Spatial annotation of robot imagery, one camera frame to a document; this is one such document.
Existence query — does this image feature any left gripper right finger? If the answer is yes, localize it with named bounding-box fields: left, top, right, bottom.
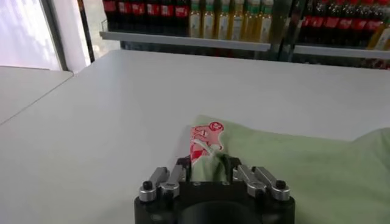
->
left=224, top=155, right=291, bottom=202

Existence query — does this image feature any light green shirt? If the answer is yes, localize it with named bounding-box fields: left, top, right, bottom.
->
left=179, top=114, right=390, bottom=224

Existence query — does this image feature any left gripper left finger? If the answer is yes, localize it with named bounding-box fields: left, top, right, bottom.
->
left=138, top=156, right=192, bottom=203

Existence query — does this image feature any red cap cola bottle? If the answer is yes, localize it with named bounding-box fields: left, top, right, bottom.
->
left=311, top=0, right=324, bottom=46
left=324, top=0, right=338, bottom=46
left=160, top=0, right=176, bottom=35
left=146, top=0, right=161, bottom=34
left=117, top=0, right=132, bottom=32
left=102, top=0, right=118, bottom=31
left=366, top=0, right=382, bottom=48
left=301, top=0, right=312, bottom=45
left=131, top=0, right=146, bottom=33
left=352, top=0, right=367, bottom=47
left=175, top=0, right=190, bottom=36
left=338, top=0, right=353, bottom=47

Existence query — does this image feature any white side table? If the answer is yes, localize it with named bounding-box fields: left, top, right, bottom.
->
left=0, top=65, right=74, bottom=125

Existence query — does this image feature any grey metal shelving unit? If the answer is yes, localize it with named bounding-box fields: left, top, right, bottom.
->
left=278, top=0, right=390, bottom=70
left=99, top=0, right=287, bottom=60

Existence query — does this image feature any black slanted pole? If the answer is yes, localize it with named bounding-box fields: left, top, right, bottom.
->
left=77, top=0, right=96, bottom=63

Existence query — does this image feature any grey window frame post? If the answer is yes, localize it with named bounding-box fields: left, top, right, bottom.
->
left=40, top=0, right=74, bottom=72

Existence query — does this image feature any yellow tea bottle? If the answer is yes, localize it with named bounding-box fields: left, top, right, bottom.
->
left=258, top=0, right=274, bottom=44
left=202, top=0, right=216, bottom=40
left=367, top=23, right=390, bottom=51
left=245, top=0, right=259, bottom=43
left=188, top=0, right=202, bottom=39
left=216, top=0, right=231, bottom=41
left=230, top=0, right=245, bottom=41

